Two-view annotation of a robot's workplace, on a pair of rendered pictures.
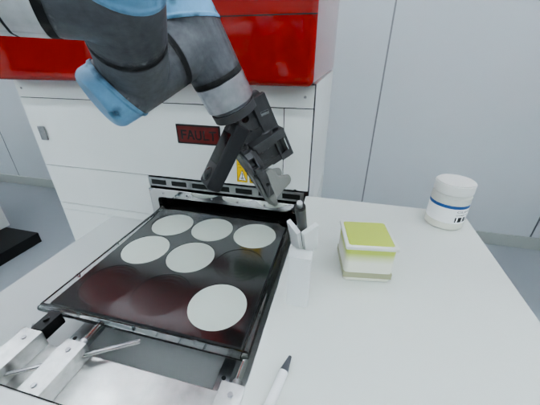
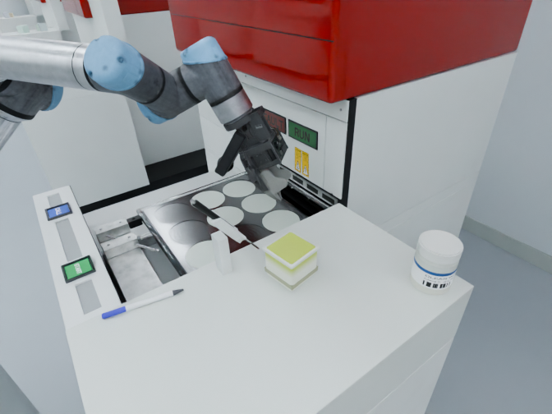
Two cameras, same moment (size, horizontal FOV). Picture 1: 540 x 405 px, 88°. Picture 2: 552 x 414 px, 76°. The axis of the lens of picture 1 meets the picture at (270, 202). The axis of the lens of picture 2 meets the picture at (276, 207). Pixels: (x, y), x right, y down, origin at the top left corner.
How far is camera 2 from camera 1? 0.50 m
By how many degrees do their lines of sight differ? 36
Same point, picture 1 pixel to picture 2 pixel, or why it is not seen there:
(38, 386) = (109, 246)
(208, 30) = (205, 71)
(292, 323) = (206, 278)
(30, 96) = not seen: hidden behind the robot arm
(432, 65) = not seen: outside the picture
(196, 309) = (195, 250)
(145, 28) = (131, 92)
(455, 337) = (278, 342)
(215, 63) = (211, 92)
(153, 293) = (185, 229)
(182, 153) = not seen: hidden behind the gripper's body
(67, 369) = (124, 246)
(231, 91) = (223, 110)
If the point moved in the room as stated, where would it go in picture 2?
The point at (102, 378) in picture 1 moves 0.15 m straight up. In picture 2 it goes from (135, 259) to (117, 208)
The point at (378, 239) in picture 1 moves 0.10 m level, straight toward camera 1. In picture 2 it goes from (289, 254) to (236, 272)
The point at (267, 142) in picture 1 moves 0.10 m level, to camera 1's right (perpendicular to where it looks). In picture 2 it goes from (255, 149) to (295, 163)
